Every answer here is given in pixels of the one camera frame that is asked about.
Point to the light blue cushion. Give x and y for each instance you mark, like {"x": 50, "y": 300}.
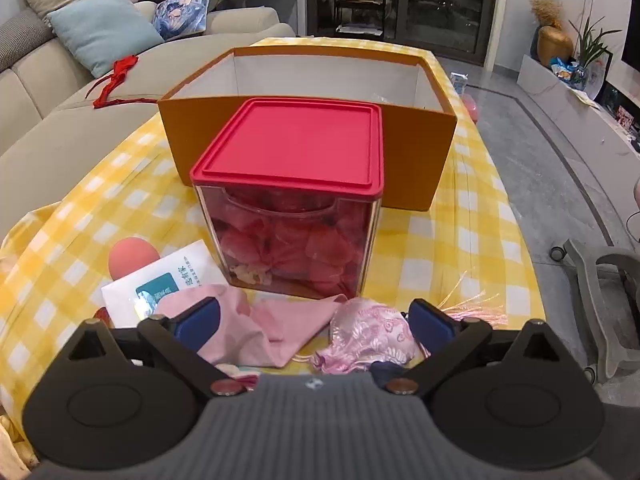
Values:
{"x": 105, "y": 30}

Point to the yellow checked tablecloth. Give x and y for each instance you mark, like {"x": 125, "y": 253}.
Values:
{"x": 450, "y": 240}

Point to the red ribbon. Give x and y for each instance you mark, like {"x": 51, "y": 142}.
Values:
{"x": 117, "y": 77}

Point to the white low cabinet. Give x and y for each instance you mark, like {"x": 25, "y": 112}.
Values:
{"x": 550, "y": 95}

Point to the pink shiny tassel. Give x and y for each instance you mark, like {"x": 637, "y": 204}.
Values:
{"x": 475, "y": 310}

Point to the printed picture cushion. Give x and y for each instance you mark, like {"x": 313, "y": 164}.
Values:
{"x": 182, "y": 12}

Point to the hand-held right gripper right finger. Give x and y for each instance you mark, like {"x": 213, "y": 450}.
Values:
{"x": 431, "y": 327}

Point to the beige sofa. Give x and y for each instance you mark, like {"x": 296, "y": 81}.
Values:
{"x": 50, "y": 150}

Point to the white drink carton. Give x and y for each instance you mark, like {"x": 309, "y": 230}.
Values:
{"x": 458, "y": 82}

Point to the green potted plant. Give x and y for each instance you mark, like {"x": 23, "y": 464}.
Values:
{"x": 590, "y": 45}

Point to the orange cardboard box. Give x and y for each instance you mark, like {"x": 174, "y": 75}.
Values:
{"x": 420, "y": 160}

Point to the clear container with red lid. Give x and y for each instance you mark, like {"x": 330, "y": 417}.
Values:
{"x": 290, "y": 150}

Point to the pink brocade pouch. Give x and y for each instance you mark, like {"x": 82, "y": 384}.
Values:
{"x": 365, "y": 330}

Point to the blue snack packet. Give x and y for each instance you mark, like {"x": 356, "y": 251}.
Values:
{"x": 565, "y": 69}

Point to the pink bin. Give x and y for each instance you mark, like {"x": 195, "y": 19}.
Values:
{"x": 470, "y": 109}

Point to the pink cloth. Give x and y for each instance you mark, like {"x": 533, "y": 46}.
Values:
{"x": 280, "y": 325}

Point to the pink sponge ball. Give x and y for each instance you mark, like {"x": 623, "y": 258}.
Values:
{"x": 127, "y": 260}

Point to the dried flower bunch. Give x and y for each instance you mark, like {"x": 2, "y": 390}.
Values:
{"x": 546, "y": 10}

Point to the dark blue cloth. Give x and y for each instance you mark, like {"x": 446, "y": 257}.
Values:
{"x": 386, "y": 370}

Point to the dark glass sliding door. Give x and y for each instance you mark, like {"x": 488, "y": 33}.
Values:
{"x": 440, "y": 5}

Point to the pink fabric scraps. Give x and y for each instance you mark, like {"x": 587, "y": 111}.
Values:
{"x": 300, "y": 250}

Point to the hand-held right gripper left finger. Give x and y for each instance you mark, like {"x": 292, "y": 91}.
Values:
{"x": 197, "y": 322}

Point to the grey chair base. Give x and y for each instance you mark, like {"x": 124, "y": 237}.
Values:
{"x": 590, "y": 285}

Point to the white paper packet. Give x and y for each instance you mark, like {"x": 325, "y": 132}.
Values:
{"x": 185, "y": 270}

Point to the gold vase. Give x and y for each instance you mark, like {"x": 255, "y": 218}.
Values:
{"x": 554, "y": 45}

